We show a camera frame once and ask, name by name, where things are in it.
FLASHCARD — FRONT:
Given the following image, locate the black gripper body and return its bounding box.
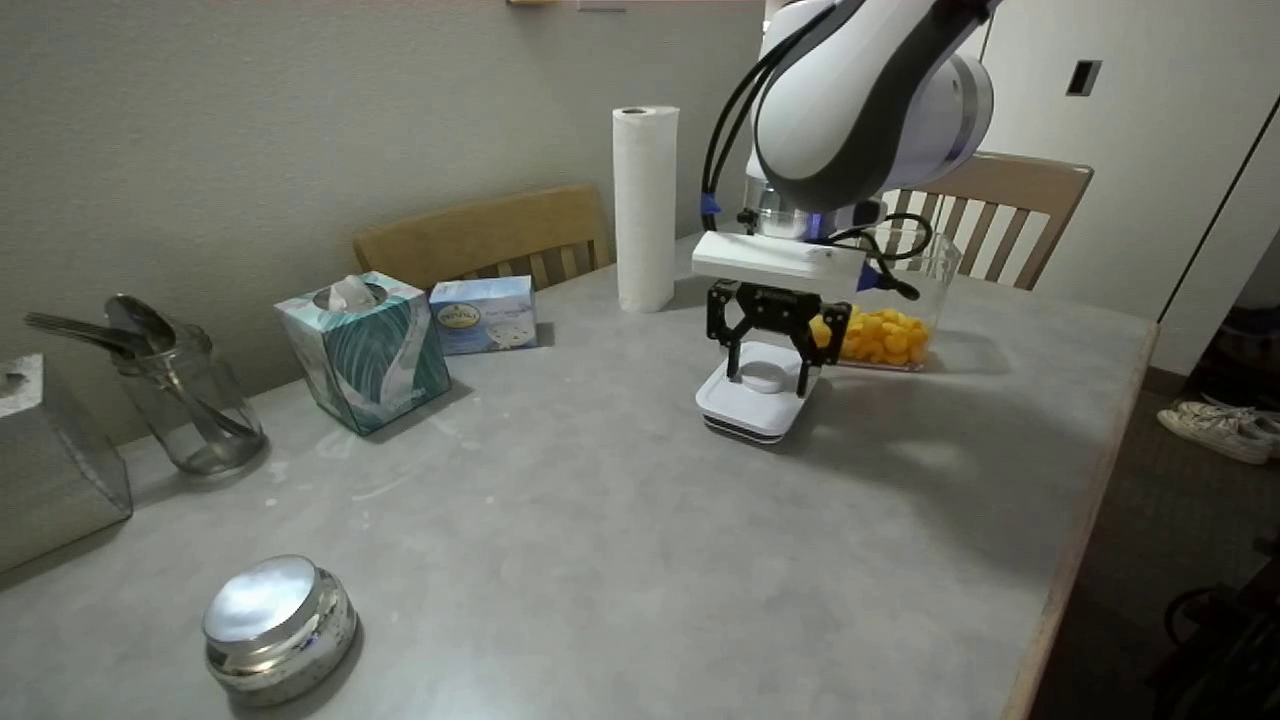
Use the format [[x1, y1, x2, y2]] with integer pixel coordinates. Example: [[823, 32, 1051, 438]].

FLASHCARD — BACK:
[[708, 278, 853, 337]]

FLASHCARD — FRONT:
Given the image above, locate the clear plastic container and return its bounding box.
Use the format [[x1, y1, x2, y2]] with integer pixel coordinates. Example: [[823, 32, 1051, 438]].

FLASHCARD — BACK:
[[832, 219, 965, 378]]

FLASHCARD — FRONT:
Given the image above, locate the white paper towel roll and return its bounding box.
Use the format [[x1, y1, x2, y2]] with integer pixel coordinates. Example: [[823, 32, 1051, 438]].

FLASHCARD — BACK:
[[607, 101, 688, 321]]

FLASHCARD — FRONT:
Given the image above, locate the small blue tissue box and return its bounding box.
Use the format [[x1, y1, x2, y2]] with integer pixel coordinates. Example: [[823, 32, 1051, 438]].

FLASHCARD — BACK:
[[426, 273, 545, 361]]

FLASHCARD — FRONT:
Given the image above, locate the light wooden chair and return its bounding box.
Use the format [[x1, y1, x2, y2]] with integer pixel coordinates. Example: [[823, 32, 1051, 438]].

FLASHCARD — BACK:
[[353, 181, 617, 292], [875, 147, 1095, 296]]

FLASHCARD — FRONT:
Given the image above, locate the teal tissue box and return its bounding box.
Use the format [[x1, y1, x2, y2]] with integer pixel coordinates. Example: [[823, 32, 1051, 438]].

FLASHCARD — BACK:
[[270, 269, 454, 439]]

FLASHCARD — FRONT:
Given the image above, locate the white sneaker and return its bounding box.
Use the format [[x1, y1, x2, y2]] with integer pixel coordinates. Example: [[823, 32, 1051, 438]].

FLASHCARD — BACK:
[[1156, 397, 1280, 469]]

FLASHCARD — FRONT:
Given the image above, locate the dark floor equipment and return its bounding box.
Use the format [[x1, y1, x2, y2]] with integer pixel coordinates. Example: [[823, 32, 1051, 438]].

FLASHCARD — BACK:
[[1148, 537, 1280, 720]]

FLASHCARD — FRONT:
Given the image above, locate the round silver bell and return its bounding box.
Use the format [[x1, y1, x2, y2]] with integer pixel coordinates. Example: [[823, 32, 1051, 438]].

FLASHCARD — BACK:
[[198, 552, 363, 709]]

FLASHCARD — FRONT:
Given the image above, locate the glass utensil jar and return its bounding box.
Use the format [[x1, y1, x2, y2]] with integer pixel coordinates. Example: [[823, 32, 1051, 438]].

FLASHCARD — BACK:
[[104, 321, 270, 479]]

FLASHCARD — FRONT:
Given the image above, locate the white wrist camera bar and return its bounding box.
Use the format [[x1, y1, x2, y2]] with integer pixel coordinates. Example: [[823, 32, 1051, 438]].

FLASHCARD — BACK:
[[688, 228, 870, 296]]

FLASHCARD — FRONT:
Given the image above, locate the dark wall plate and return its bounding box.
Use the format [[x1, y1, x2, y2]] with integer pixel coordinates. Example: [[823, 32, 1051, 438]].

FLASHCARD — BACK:
[[1063, 57, 1108, 101]]

